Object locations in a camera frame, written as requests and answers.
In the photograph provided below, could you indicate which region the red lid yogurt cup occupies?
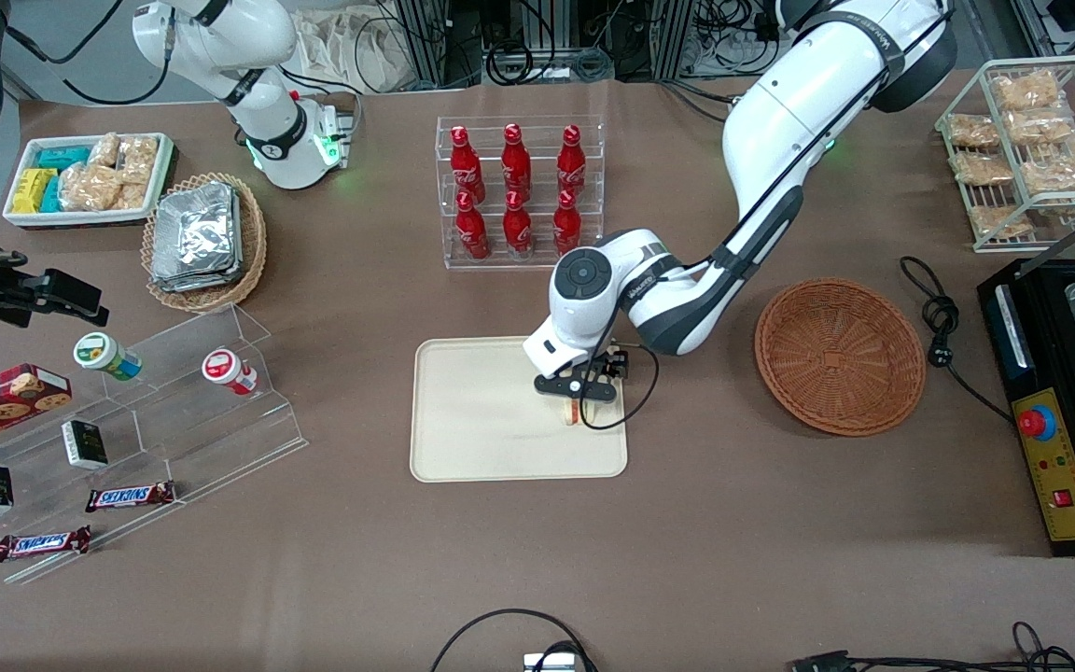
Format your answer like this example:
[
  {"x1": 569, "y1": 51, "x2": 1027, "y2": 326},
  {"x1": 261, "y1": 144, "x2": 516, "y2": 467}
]
[{"x1": 201, "y1": 347, "x2": 259, "y2": 397}]

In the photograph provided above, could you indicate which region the yellow snack packet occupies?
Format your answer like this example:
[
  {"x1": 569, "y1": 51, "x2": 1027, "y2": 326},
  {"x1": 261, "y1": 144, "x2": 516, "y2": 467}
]
[{"x1": 12, "y1": 168, "x2": 59, "y2": 215}]

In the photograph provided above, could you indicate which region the clear acrylic stepped display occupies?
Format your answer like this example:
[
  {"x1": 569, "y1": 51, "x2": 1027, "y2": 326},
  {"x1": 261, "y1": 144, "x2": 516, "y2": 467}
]
[{"x1": 0, "y1": 302, "x2": 309, "y2": 586}]

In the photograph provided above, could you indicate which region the white cloth bag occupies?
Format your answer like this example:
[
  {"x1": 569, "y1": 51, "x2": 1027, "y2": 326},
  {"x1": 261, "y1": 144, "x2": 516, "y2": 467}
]
[{"x1": 299, "y1": 7, "x2": 391, "y2": 95}]

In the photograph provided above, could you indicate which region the red cola bottle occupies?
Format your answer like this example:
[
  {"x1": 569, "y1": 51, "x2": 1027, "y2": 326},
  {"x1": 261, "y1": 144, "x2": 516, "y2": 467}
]
[
  {"x1": 501, "y1": 123, "x2": 533, "y2": 193},
  {"x1": 557, "y1": 124, "x2": 588, "y2": 193},
  {"x1": 450, "y1": 126, "x2": 486, "y2": 193},
  {"x1": 503, "y1": 191, "x2": 535, "y2": 260},
  {"x1": 552, "y1": 190, "x2": 584, "y2": 254},
  {"x1": 455, "y1": 191, "x2": 491, "y2": 260}
]

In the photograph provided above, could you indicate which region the green lid yogurt cup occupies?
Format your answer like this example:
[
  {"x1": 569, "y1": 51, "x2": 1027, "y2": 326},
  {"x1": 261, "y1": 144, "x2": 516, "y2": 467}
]
[{"x1": 73, "y1": 331, "x2": 143, "y2": 382}]

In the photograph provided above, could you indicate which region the silver foil lidded container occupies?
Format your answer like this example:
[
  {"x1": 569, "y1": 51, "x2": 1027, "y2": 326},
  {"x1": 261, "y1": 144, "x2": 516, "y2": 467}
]
[{"x1": 149, "y1": 181, "x2": 245, "y2": 293}]

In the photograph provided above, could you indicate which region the clear acrylic bottle rack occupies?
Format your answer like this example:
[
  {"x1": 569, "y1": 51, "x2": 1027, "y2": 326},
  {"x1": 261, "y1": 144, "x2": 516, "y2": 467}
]
[{"x1": 436, "y1": 116, "x2": 606, "y2": 271}]

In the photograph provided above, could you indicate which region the clear bag puffed snack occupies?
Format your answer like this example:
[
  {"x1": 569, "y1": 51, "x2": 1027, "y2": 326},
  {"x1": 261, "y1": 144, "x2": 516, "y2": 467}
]
[
  {"x1": 1003, "y1": 109, "x2": 1075, "y2": 144},
  {"x1": 969, "y1": 204, "x2": 1034, "y2": 240},
  {"x1": 992, "y1": 72, "x2": 1062, "y2": 112},
  {"x1": 1021, "y1": 140, "x2": 1075, "y2": 193},
  {"x1": 952, "y1": 151, "x2": 1015, "y2": 187},
  {"x1": 947, "y1": 113, "x2": 1001, "y2": 149}
]

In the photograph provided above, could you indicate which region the black sealing machine yellow panel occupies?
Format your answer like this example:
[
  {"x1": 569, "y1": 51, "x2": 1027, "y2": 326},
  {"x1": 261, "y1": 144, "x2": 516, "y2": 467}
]
[{"x1": 976, "y1": 257, "x2": 1075, "y2": 559}]

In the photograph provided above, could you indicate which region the brown round wicker basket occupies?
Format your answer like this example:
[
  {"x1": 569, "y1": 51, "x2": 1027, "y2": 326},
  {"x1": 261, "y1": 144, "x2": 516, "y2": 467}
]
[{"x1": 754, "y1": 278, "x2": 928, "y2": 438}]

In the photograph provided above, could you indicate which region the black machine power cable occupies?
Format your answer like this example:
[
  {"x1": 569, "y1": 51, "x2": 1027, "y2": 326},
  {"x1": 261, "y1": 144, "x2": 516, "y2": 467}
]
[{"x1": 899, "y1": 255, "x2": 1015, "y2": 427}]

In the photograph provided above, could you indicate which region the black cable with connector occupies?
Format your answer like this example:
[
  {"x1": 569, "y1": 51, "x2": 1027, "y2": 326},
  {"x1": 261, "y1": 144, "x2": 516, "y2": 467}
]
[{"x1": 788, "y1": 620, "x2": 1075, "y2": 672}]

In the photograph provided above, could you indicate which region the beige plastic tray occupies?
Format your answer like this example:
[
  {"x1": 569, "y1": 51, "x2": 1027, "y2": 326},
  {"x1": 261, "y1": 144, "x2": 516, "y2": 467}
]
[{"x1": 409, "y1": 333, "x2": 629, "y2": 483}]

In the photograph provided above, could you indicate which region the tan oval wicker basket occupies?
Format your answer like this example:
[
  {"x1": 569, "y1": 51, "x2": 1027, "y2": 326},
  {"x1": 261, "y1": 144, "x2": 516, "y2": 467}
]
[{"x1": 140, "y1": 172, "x2": 269, "y2": 315}]

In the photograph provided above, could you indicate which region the white rectangular snack bin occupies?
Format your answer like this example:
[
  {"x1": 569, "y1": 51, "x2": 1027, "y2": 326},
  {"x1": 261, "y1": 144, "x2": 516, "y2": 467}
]
[{"x1": 3, "y1": 132, "x2": 175, "y2": 229}]

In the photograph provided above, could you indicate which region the snickers chocolate bar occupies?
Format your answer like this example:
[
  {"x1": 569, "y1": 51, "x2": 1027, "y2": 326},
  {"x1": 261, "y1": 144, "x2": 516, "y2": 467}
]
[
  {"x1": 0, "y1": 525, "x2": 93, "y2": 564},
  {"x1": 84, "y1": 480, "x2": 177, "y2": 514}
]

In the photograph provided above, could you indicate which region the black looped table cable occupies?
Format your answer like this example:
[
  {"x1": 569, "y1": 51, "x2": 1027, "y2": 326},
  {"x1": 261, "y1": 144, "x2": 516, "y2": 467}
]
[{"x1": 429, "y1": 608, "x2": 600, "y2": 672}]

